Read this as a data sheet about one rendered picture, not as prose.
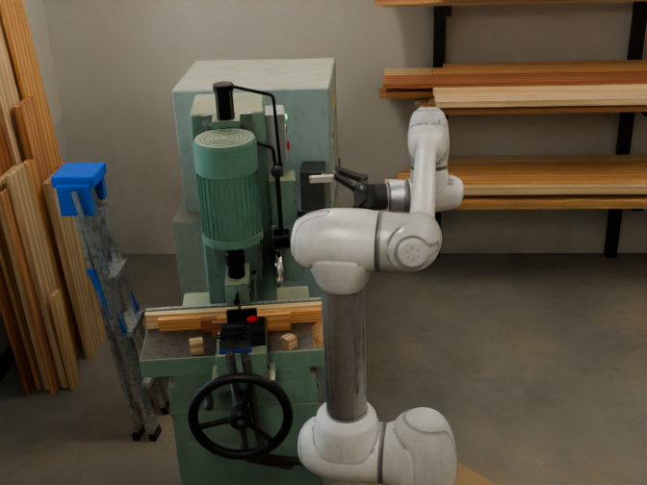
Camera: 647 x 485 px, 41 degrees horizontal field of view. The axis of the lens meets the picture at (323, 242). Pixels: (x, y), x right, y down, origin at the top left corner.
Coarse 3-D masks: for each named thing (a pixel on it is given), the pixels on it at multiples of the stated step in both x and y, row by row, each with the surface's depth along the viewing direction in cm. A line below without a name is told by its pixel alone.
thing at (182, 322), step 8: (264, 312) 262; (296, 312) 261; (304, 312) 262; (312, 312) 262; (320, 312) 262; (160, 320) 260; (168, 320) 260; (176, 320) 260; (184, 320) 260; (192, 320) 260; (296, 320) 263; (304, 320) 263; (312, 320) 263; (320, 320) 263; (160, 328) 261; (168, 328) 261; (176, 328) 261; (184, 328) 261; (192, 328) 262; (200, 328) 262
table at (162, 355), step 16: (160, 336) 259; (176, 336) 259; (192, 336) 258; (208, 336) 258; (272, 336) 257; (304, 336) 256; (144, 352) 251; (160, 352) 251; (176, 352) 251; (208, 352) 250; (272, 352) 249; (288, 352) 249; (304, 352) 250; (320, 352) 250; (144, 368) 248; (160, 368) 249; (176, 368) 249; (192, 368) 249; (208, 368) 250; (272, 368) 247; (288, 368) 251; (240, 384) 242
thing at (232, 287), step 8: (248, 264) 263; (248, 272) 259; (232, 280) 254; (240, 280) 253; (248, 280) 256; (232, 288) 252; (240, 288) 252; (248, 288) 253; (232, 296) 253; (240, 296) 253; (248, 296) 254; (232, 304) 254
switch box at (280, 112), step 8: (272, 112) 265; (280, 112) 265; (272, 120) 264; (280, 120) 264; (272, 128) 265; (280, 128) 265; (272, 136) 266; (280, 136) 266; (272, 144) 267; (280, 144) 267
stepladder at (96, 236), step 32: (64, 192) 312; (96, 192) 327; (96, 224) 318; (96, 256) 321; (96, 288) 328; (128, 288) 347; (128, 320) 345; (128, 352) 339; (128, 384) 349; (160, 384) 369
